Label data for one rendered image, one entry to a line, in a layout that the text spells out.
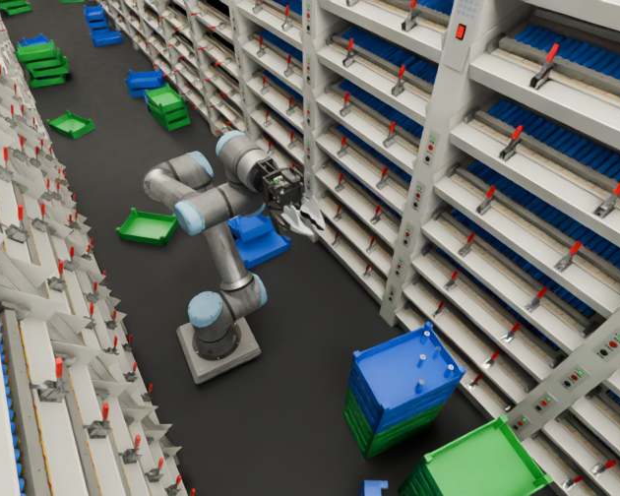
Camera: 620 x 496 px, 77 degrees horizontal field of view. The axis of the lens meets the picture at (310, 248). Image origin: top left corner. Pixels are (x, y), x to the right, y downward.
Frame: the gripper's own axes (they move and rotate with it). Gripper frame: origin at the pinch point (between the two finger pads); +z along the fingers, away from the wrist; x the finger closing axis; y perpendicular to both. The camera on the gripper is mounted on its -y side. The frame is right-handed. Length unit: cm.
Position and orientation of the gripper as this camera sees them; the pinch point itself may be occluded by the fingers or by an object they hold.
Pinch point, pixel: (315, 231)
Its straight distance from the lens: 80.4
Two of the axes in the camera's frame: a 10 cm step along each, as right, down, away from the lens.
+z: 5.8, 5.8, -5.7
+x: 8.1, -4.4, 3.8
